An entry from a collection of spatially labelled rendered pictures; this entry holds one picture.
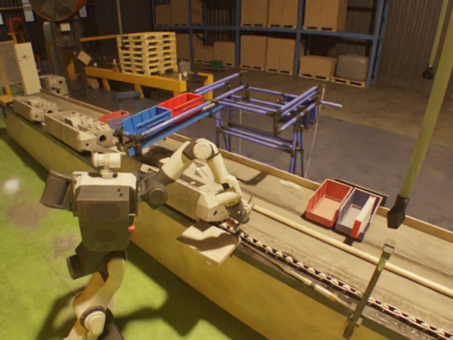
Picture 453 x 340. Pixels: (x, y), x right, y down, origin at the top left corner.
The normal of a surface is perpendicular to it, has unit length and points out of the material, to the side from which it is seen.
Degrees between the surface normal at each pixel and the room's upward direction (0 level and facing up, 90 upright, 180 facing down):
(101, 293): 90
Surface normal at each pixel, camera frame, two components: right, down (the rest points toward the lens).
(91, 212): 0.29, 0.40
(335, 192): -0.62, 0.36
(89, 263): 0.67, 0.36
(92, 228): 0.24, 0.62
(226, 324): 0.00, -0.87
